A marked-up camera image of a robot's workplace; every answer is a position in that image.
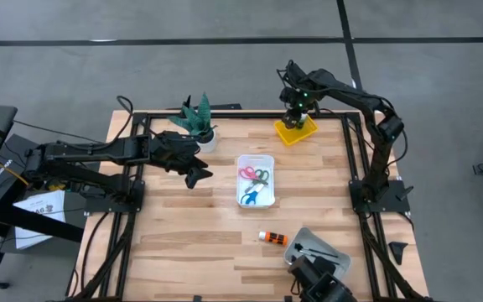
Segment green plant in white pot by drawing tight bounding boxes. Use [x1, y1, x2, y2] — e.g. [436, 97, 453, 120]
[168, 92, 219, 154]

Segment black cardboard box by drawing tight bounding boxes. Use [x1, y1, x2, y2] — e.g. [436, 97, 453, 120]
[0, 133, 49, 201]

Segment black brush fluffy black head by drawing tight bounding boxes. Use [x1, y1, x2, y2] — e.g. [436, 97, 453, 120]
[293, 242, 340, 258]

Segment blue scissors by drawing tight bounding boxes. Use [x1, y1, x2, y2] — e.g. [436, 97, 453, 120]
[240, 181, 267, 206]

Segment orange paint bottle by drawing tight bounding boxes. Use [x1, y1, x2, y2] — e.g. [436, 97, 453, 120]
[257, 230, 289, 247]

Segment yellow plastic basket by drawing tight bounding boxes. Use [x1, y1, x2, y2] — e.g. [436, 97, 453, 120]
[274, 113, 320, 148]

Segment black metal table frame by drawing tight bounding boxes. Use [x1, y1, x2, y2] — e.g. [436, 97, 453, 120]
[67, 109, 435, 302]

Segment black mast foot bracket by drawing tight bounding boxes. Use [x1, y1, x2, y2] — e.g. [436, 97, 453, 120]
[181, 94, 242, 112]

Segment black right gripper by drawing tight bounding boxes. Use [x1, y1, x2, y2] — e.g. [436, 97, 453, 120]
[278, 85, 320, 131]

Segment white plastic bin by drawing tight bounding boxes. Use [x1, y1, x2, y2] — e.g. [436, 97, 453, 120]
[236, 154, 277, 210]

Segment green scissors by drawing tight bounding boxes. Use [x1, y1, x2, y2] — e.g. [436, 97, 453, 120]
[252, 168, 271, 186]

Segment white paper sheet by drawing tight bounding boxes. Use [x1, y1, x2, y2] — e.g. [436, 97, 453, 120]
[13, 189, 67, 251]

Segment black wedge piece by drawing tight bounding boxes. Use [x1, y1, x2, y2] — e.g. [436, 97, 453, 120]
[388, 241, 409, 266]

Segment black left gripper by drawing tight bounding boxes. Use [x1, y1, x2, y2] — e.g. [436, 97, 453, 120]
[151, 130, 215, 190]

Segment yellow cable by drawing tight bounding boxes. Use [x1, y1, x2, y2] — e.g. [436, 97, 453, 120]
[0, 160, 29, 186]

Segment pink scissors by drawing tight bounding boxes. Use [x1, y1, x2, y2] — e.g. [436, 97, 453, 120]
[237, 166, 260, 182]

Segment black floor cable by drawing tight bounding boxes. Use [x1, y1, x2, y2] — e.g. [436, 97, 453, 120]
[13, 119, 106, 146]

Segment light grey plastic tray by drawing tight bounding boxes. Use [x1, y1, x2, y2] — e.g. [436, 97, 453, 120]
[283, 226, 352, 281]

